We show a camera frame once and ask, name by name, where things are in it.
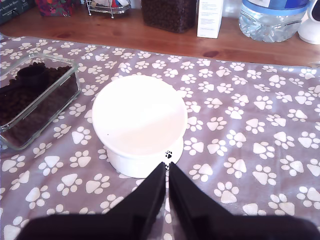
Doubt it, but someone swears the black plastic measuring scoop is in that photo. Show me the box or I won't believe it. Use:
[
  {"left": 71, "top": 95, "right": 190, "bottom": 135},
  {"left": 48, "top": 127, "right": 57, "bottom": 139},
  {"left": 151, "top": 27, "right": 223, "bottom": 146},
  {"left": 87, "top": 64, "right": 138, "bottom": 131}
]
[{"left": 0, "top": 66, "right": 50, "bottom": 95}]

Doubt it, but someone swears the purple paw print cloth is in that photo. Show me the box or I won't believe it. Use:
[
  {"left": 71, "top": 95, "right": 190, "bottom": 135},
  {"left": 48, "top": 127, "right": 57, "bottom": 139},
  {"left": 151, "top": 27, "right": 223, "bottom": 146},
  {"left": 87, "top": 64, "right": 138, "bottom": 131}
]
[{"left": 0, "top": 34, "right": 320, "bottom": 240}]

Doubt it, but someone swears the white printed carton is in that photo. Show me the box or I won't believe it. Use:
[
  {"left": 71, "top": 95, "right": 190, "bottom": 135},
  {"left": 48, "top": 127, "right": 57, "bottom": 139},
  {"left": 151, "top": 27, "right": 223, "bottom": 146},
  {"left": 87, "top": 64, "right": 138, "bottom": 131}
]
[{"left": 196, "top": 0, "right": 224, "bottom": 39}]

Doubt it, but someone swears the chrome wire basket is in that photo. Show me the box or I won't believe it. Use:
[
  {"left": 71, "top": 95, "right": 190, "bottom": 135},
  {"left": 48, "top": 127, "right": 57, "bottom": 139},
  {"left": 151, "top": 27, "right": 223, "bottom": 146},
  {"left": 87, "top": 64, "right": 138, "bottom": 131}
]
[{"left": 84, "top": 0, "right": 132, "bottom": 20}]

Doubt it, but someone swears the clear glass food container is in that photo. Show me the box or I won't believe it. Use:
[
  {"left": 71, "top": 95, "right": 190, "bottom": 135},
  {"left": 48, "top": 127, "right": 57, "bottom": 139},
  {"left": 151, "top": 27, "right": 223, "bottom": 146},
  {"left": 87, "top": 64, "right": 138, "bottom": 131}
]
[{"left": 0, "top": 52, "right": 82, "bottom": 151}]

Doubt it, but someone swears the floral patterned tin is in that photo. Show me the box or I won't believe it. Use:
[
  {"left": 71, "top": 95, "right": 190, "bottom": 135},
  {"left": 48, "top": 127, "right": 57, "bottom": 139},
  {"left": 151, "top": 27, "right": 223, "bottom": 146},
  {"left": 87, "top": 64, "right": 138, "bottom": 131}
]
[{"left": 34, "top": 0, "right": 76, "bottom": 18}]

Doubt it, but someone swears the dark green printed box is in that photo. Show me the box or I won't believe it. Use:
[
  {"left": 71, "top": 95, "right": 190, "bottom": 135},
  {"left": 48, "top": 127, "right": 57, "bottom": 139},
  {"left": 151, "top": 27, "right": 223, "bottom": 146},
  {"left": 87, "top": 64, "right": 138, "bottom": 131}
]
[{"left": 0, "top": 0, "right": 37, "bottom": 26}]

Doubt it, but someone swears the white ceramic cat bowl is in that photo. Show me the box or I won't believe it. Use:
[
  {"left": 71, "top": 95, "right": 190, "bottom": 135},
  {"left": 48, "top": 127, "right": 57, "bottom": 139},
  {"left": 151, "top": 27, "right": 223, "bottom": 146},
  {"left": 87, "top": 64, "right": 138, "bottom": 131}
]
[{"left": 91, "top": 74, "right": 189, "bottom": 179}]

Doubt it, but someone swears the small white round camera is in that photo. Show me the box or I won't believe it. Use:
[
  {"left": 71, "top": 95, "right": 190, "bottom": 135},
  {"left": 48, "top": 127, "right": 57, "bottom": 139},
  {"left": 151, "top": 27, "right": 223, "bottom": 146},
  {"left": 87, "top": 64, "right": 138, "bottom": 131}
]
[{"left": 297, "top": 0, "right": 320, "bottom": 45}]

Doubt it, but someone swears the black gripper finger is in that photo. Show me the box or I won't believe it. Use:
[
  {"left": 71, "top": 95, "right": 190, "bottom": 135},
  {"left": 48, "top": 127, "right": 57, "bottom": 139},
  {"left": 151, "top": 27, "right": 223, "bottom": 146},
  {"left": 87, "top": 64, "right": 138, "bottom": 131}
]
[
  {"left": 103, "top": 162, "right": 167, "bottom": 221},
  {"left": 168, "top": 162, "right": 233, "bottom": 221}
]

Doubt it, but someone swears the tall clear storage jar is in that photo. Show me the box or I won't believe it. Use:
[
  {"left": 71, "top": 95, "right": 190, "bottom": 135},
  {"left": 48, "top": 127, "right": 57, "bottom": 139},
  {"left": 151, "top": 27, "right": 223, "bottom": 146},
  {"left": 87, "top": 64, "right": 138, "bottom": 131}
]
[{"left": 140, "top": 0, "right": 198, "bottom": 34}]

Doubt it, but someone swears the large clear water bottle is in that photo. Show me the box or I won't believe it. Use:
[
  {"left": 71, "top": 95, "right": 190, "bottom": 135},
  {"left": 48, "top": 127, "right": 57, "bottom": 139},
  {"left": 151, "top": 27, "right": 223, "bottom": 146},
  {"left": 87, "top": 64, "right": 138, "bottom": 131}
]
[{"left": 238, "top": 0, "right": 313, "bottom": 43}]

